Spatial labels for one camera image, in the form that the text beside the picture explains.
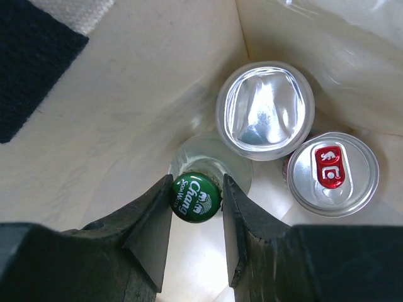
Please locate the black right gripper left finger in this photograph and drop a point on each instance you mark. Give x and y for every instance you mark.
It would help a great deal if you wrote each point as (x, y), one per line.
(120, 257)

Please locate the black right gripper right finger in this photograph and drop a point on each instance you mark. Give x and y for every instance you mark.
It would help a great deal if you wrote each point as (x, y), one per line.
(267, 260)

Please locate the red tab drink can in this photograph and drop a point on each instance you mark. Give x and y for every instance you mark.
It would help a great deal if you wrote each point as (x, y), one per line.
(333, 174)

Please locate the green cap clear bottle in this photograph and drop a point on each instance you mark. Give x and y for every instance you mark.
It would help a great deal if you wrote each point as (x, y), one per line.
(198, 169)

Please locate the beige canvas tote bag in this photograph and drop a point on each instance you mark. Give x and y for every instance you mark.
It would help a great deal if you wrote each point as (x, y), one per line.
(98, 96)

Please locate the silver top drink can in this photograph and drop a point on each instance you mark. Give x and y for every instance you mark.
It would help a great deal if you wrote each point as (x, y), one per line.
(265, 110)

